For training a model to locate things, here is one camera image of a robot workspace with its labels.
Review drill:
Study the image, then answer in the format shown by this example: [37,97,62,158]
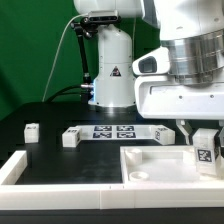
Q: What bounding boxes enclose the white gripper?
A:
[135,75,224,157]

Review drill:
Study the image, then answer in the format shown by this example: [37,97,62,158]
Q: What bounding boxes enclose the white square tabletop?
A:
[120,146,224,183]

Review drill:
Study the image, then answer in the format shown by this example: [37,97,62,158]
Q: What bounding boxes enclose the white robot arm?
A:
[73,0,224,130]

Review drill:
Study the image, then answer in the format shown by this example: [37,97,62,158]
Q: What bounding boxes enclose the white marker sheet with tags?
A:
[79,124,153,140]

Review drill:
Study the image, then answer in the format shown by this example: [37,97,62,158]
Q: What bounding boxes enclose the white U-shaped obstacle fence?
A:
[0,151,224,210]

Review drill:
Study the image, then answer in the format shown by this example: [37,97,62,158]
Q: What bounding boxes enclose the black cables at base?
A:
[46,84,84,103]

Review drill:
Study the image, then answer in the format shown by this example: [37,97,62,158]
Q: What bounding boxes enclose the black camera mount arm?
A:
[71,20,92,102]

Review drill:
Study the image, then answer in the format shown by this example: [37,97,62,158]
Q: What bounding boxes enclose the grey depth camera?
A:
[84,10,120,24]

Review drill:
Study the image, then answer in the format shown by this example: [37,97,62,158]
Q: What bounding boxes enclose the grey cable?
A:
[41,13,90,103]

